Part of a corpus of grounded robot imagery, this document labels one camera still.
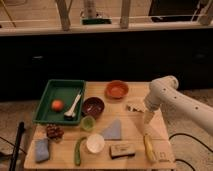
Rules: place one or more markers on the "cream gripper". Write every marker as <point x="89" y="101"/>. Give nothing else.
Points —
<point x="148" y="115"/>

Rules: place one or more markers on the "silver metal fork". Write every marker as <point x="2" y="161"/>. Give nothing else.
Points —
<point x="135" y="107"/>

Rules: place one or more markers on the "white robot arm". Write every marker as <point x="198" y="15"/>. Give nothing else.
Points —
<point x="165" y="90"/>

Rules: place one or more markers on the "orange bowl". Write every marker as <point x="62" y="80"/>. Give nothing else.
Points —
<point x="116" y="89"/>

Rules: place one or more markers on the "dark purple bowl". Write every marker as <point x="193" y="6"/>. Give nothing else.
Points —
<point x="93" y="106"/>

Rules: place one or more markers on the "yellow banana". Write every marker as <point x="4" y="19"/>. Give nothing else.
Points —
<point x="149" y="149"/>

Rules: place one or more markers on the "grey triangular cloth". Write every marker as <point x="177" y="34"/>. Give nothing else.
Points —
<point x="113" y="131"/>

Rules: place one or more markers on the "brown sponge block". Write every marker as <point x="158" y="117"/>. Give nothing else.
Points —
<point x="121" y="150"/>

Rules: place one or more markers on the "white cup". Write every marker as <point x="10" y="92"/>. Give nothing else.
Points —
<point x="95" y="143"/>

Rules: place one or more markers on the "small green cup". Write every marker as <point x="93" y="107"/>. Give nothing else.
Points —
<point x="87" y="123"/>

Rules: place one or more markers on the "green cucumber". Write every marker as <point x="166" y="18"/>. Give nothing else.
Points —
<point x="77" y="155"/>

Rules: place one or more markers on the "green plastic tray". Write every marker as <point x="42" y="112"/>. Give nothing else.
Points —
<point x="65" y="90"/>

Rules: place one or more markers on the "orange tomato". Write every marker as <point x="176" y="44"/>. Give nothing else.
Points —
<point x="57" y="105"/>

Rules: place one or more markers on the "brown grape bunch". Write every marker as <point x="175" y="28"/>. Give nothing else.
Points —
<point x="54" y="132"/>

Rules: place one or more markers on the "blue folded towel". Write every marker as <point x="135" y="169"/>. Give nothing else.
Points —
<point x="42" y="150"/>

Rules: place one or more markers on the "green base stand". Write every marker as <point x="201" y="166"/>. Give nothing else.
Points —
<point x="93" y="21"/>

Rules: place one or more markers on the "black pole stand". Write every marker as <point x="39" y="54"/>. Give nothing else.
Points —
<point x="16" y="148"/>

